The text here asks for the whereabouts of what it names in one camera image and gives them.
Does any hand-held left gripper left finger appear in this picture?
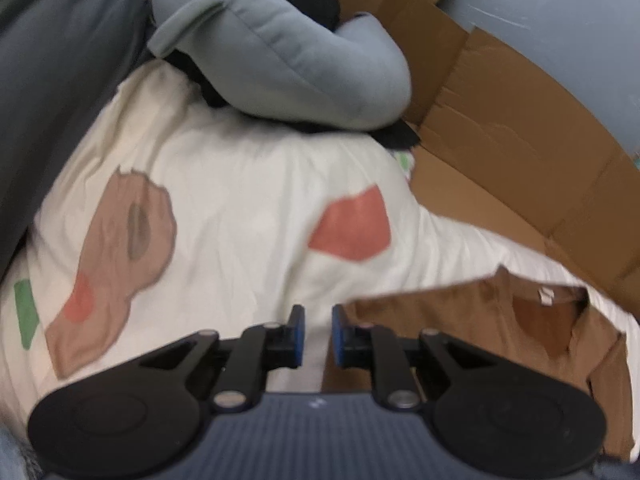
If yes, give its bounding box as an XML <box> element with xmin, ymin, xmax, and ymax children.
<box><xmin>137</xmin><ymin>303</ymin><xmax>306</xmax><ymax>413</ymax></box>

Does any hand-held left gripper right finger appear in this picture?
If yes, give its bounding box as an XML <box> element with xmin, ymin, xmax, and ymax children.
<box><xmin>332</xmin><ymin>303</ymin><xmax>501</xmax><ymax>411</ymax></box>

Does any brown shirt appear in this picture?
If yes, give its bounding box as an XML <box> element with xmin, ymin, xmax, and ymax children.
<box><xmin>322</xmin><ymin>265</ymin><xmax>636</xmax><ymax>461</ymax></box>

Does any cream bear-print bed sheet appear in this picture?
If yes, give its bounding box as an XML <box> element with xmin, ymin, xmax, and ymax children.
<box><xmin>0</xmin><ymin>60</ymin><xmax>640</xmax><ymax>411</ymax></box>

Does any brown cardboard sheet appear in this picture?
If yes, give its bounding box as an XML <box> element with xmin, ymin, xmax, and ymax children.
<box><xmin>315</xmin><ymin>0</ymin><xmax>640</xmax><ymax>321</ymax></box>

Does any grey neck pillow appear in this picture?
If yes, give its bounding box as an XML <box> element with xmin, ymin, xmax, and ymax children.
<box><xmin>147</xmin><ymin>0</ymin><xmax>413</xmax><ymax>132</ymax></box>

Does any dark grey cloth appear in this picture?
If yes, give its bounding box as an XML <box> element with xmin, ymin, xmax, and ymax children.
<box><xmin>0</xmin><ymin>0</ymin><xmax>156</xmax><ymax>281</ymax></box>

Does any grey plastic-wrapped roll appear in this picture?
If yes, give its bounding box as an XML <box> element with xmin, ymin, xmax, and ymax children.
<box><xmin>435</xmin><ymin>0</ymin><xmax>640</xmax><ymax>156</ymax></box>

